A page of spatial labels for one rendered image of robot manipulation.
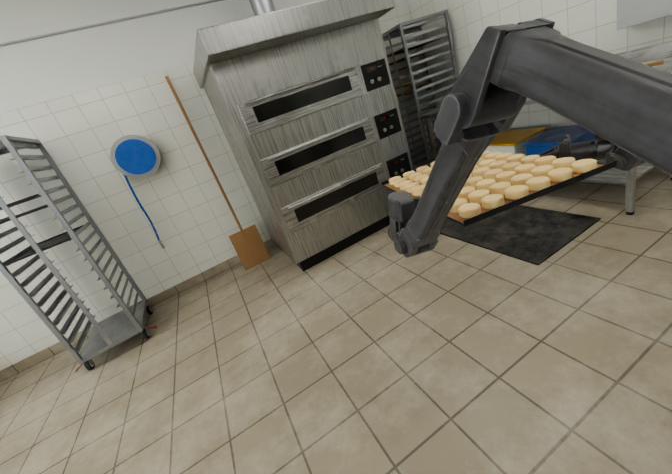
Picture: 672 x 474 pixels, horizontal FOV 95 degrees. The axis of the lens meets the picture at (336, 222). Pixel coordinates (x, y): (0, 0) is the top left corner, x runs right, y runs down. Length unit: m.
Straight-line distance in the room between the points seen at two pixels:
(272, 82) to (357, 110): 0.78
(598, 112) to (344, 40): 2.73
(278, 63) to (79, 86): 1.82
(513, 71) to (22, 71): 3.68
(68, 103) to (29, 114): 0.29
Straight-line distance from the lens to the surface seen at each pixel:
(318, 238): 2.87
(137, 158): 3.45
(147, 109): 3.60
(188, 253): 3.73
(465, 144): 0.50
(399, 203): 0.75
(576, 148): 1.12
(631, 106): 0.36
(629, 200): 2.90
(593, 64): 0.38
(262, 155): 2.62
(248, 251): 3.49
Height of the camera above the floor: 1.35
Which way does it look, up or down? 21 degrees down
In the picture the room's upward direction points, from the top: 20 degrees counter-clockwise
